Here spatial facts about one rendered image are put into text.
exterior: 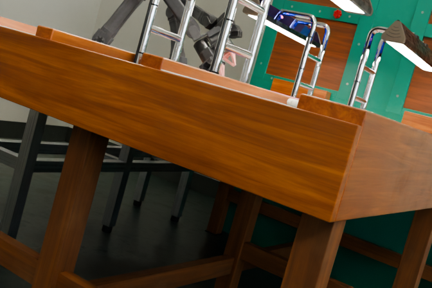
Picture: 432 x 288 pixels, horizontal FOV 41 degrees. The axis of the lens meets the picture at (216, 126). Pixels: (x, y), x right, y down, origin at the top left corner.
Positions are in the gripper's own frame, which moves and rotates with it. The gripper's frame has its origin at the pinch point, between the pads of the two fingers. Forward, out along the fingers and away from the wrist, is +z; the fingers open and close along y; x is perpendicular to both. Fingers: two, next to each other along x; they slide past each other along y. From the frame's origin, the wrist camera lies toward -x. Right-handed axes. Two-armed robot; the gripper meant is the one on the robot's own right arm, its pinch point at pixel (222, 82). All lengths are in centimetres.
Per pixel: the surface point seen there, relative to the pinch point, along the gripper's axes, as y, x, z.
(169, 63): -96, -33, 38
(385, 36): 6, -57, 24
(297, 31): 39.0, -25.5, -15.2
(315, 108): -97, -53, 64
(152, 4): -70, -23, 5
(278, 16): 21.1, -26.7, -17.3
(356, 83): 27, -36, 24
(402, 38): 6, -61, 28
